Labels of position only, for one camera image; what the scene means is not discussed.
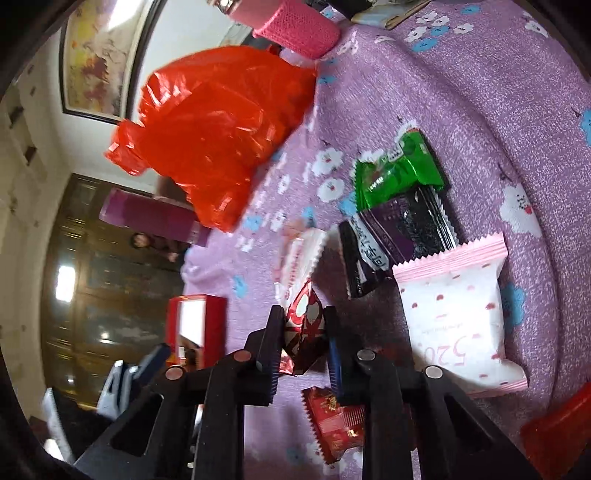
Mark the framed horse painting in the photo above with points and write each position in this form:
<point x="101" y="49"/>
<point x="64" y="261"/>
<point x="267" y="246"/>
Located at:
<point x="102" y="47"/>

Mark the seated person dark coat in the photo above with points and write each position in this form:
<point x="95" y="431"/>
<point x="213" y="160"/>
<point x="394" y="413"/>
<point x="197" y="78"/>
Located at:
<point x="171" y="250"/>

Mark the pink white snack packet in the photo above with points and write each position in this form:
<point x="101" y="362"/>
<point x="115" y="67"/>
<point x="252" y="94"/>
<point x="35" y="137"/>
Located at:
<point x="453" y="308"/>

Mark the brown wooden glass doors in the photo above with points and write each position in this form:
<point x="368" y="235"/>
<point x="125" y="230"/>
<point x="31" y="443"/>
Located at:
<point x="102" y="300"/>

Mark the pink sleeved bottle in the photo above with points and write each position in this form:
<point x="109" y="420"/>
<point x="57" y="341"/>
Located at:
<point x="292" y="24"/>

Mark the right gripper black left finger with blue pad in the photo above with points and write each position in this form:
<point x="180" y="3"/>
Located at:
<point x="191" y="425"/>

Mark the red gift box tray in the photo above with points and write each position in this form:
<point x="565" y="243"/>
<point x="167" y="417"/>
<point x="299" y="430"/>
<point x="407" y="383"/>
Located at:
<point x="195" y="330"/>

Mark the red box corner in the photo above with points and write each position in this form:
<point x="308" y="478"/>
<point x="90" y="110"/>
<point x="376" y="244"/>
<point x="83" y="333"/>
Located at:
<point x="555" y="442"/>

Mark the dark purple snack packet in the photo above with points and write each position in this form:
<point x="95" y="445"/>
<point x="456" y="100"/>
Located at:
<point x="409" y="226"/>

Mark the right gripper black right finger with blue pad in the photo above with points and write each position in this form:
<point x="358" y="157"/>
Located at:
<point x="417" y="421"/>

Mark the red white candy packet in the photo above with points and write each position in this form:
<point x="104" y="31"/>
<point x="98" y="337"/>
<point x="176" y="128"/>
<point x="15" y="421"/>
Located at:
<point x="304" y="339"/>

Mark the red square snack packet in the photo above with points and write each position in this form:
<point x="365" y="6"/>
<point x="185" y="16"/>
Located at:
<point x="336" y="428"/>

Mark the red plastic bag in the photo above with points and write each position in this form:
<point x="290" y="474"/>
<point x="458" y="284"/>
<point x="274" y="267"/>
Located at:
<point x="210" y="120"/>

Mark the purple floral tablecloth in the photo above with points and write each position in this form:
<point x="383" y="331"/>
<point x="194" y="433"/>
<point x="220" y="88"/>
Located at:
<point x="506" y="111"/>

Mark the white pink striped packet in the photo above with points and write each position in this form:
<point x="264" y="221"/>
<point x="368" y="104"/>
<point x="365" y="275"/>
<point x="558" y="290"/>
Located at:
<point x="298" y="260"/>

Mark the green snack packet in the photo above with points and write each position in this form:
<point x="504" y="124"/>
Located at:
<point x="398" y="170"/>

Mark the purple thermos bottle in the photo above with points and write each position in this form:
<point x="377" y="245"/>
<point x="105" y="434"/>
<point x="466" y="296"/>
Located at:
<point x="154" y="217"/>

